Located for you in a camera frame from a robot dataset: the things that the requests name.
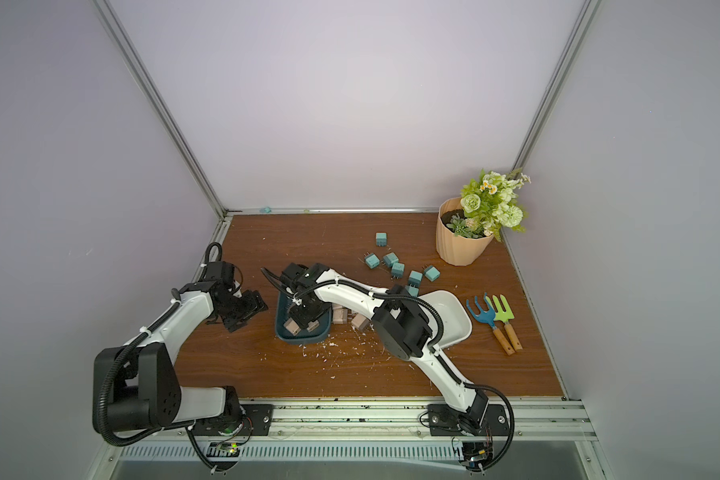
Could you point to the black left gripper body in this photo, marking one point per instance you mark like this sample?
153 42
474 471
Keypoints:
242 307

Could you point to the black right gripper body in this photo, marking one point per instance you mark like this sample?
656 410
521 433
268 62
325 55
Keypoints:
306 312

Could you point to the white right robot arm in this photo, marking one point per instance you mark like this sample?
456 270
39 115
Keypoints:
411 328

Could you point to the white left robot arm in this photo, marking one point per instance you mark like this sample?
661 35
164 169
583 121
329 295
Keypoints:
136 390

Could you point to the dark teal storage tray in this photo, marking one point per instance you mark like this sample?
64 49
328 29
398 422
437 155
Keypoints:
303 338

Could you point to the white storage tray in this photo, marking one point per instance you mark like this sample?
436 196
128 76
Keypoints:
456 321

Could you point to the teal plug upper left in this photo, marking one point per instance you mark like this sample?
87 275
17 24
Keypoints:
372 261

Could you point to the teal plug middle left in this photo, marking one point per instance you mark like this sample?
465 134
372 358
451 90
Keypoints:
390 259

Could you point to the teal plug by tray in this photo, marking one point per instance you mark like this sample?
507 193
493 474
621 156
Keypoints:
397 270

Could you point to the teal plug far back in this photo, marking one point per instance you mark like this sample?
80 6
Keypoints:
381 239

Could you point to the teal plug bottom left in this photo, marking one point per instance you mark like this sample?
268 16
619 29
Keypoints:
414 278

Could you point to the teal plug near pot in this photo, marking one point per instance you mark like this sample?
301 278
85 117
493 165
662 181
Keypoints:
431 273

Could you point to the peach ribbed flower pot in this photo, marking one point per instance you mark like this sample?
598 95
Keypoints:
453 249

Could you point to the green garden fork tool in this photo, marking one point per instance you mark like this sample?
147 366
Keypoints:
505 315

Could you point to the green artificial flower plant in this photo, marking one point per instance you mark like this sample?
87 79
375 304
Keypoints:
489 205

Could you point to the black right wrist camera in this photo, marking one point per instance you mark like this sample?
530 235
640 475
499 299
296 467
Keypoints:
295 277

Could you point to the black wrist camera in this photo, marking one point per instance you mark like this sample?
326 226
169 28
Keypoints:
295 277
221 271

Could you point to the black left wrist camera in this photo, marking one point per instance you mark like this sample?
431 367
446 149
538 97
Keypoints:
221 271

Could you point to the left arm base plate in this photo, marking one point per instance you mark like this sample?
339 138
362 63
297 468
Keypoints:
252 420

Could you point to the aluminium front rail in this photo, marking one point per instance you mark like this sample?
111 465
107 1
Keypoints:
401 418

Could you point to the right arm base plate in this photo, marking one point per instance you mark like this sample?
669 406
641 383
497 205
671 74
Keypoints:
442 420

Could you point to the left corner aluminium post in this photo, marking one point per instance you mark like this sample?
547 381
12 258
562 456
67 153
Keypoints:
139 72

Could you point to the corner aluminium post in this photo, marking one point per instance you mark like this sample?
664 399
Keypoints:
557 80
139 72

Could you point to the right corner aluminium post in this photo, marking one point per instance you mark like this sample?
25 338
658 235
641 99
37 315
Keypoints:
557 80

